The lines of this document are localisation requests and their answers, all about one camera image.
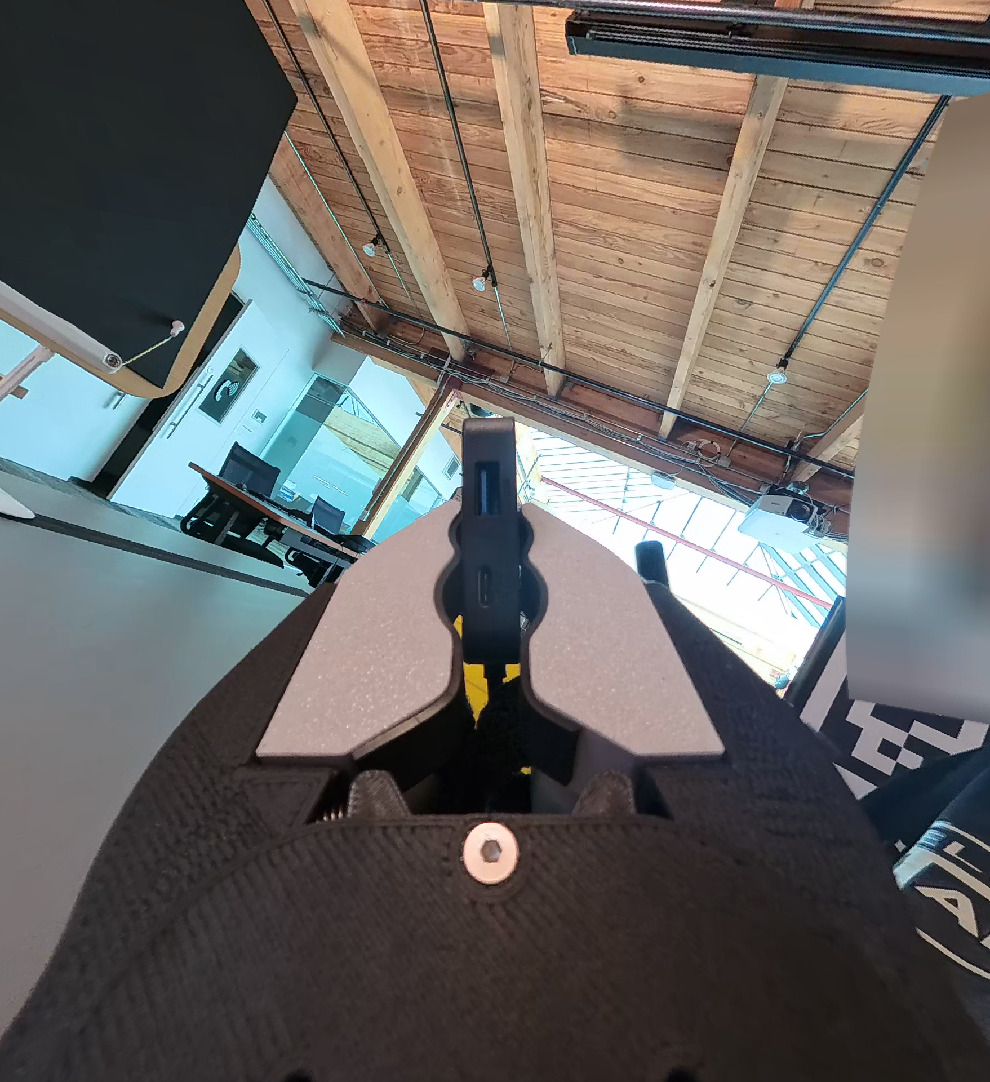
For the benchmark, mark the black usb hub adapter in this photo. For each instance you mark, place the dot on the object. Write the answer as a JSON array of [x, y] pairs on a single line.
[[490, 541]]

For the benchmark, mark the framed dark picture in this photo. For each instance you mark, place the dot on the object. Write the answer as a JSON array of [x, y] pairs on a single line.
[[228, 385]]

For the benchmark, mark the black office chair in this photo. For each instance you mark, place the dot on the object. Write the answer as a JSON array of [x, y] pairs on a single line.
[[321, 532], [241, 482]]

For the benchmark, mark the ceiling spotlight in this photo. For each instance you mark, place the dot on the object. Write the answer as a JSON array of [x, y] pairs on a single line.
[[778, 374], [374, 247], [482, 281]]

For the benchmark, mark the wooden office desk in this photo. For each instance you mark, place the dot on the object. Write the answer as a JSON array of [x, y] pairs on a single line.
[[292, 520]]

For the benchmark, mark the black ceiling light track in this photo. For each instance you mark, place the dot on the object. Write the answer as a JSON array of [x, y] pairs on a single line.
[[799, 46]]

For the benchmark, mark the white ceiling projector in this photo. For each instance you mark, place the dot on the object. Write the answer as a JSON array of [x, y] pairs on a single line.
[[786, 511]]

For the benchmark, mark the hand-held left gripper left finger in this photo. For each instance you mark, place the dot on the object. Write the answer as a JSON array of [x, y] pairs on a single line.
[[359, 659]]

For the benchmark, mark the black panel with wooden edge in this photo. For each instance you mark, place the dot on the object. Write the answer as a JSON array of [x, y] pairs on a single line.
[[106, 169]]

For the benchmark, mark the yellow plastic bin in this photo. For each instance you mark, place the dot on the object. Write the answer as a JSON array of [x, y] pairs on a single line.
[[471, 689]]

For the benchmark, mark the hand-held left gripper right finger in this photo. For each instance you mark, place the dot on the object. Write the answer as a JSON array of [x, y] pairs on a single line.
[[613, 659]]

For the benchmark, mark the person's black printed t-shirt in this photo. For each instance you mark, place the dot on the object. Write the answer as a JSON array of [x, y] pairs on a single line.
[[926, 786]]

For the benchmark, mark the white desk frame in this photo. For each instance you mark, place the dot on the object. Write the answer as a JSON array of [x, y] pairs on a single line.
[[4, 385]]

